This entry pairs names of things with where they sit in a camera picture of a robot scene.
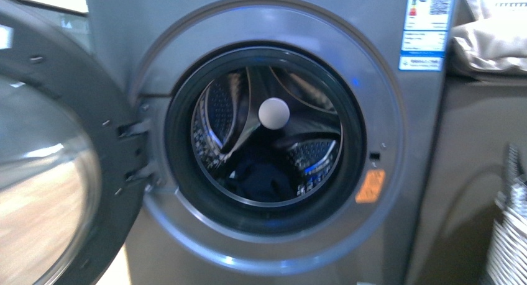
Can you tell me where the grey washing machine door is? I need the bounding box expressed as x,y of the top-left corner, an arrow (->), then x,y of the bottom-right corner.
1,0 -> 147,284

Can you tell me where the grey front-load washing machine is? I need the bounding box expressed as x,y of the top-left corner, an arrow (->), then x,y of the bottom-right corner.
86,0 -> 446,284

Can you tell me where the dark navy blue garment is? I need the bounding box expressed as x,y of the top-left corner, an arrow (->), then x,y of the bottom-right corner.
224,147 -> 297,203

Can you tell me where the white wire laundry basket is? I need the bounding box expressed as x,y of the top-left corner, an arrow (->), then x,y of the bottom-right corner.
480,143 -> 526,284

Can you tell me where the blue white energy label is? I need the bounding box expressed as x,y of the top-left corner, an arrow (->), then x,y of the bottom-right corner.
398,0 -> 455,71

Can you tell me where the orange warning sticker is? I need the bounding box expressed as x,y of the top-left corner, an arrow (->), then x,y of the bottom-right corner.
355,169 -> 385,204

